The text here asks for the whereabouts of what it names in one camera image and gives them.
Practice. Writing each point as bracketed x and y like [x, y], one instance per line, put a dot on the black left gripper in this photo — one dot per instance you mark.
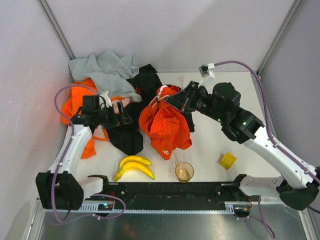
[113, 117]

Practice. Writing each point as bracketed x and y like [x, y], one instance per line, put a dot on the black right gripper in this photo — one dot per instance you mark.
[188, 96]

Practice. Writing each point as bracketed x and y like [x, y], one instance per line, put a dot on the black zip jacket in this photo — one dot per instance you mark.
[128, 138]

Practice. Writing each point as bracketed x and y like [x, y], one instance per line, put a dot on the orange shorts white drawstring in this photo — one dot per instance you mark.
[166, 127]

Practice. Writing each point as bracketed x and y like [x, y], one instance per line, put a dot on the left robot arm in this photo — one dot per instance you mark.
[57, 187]

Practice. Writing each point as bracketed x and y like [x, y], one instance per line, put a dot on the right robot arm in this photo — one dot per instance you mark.
[297, 184]

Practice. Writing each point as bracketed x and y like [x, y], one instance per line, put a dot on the grey cloth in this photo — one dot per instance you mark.
[109, 73]

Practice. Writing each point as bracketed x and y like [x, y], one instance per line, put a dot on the orange cloth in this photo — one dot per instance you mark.
[71, 114]

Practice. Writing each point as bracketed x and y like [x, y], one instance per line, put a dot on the upper yellow banana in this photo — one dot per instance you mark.
[135, 158]

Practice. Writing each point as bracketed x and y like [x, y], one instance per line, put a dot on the yellow banana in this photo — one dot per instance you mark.
[135, 170]
[135, 158]

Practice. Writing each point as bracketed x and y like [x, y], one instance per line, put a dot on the lower yellow banana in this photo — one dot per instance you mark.
[135, 170]

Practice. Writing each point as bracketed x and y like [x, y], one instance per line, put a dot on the amber plastic cup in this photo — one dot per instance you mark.
[184, 171]

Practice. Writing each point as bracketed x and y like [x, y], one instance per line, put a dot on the yellow cube block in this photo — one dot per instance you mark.
[227, 160]

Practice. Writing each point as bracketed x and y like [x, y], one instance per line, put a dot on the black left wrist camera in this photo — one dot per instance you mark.
[90, 104]

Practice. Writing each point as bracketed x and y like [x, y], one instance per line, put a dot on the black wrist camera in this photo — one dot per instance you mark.
[90, 104]
[225, 98]

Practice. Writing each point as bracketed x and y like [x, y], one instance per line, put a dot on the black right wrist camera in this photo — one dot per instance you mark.
[225, 98]

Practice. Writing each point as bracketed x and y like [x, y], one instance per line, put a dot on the right aluminium frame rail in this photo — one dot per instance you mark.
[266, 108]

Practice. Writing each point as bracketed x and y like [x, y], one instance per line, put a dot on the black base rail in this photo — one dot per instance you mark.
[176, 196]

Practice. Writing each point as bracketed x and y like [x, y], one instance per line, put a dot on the left aluminium frame post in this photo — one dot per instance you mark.
[52, 20]

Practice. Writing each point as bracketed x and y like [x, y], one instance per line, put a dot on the aluminium frame post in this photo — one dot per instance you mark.
[52, 20]
[280, 34]

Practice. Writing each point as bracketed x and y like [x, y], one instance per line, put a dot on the right aluminium frame post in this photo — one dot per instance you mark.
[280, 34]

